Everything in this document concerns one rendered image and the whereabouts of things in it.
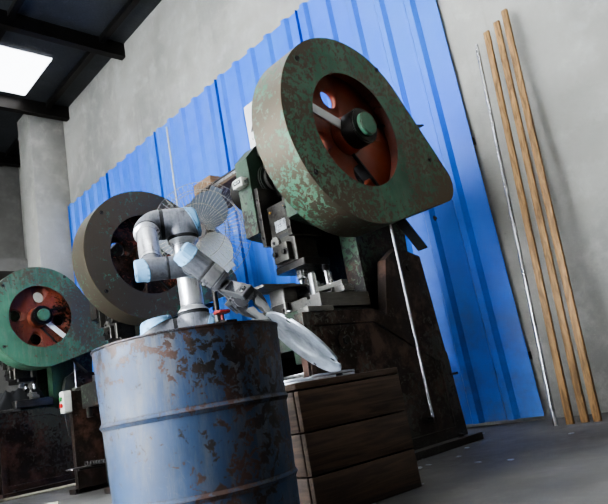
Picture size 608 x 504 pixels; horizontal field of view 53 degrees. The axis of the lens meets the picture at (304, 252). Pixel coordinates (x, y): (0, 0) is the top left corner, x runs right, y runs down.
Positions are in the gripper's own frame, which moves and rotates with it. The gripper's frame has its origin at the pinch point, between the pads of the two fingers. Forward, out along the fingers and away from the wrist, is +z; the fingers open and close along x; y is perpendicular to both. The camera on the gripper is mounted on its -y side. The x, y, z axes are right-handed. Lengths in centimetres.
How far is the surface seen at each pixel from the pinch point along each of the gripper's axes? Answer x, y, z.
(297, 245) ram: -53, 56, -1
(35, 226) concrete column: -105, 559, -210
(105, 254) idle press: -30, 179, -76
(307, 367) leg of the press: -4.9, 32.1, 26.3
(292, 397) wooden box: 22.0, -24.2, 13.7
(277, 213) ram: -63, 63, -16
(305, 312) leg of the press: -20.9, 30.6, 13.8
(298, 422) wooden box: 26.3, -24.3, 18.7
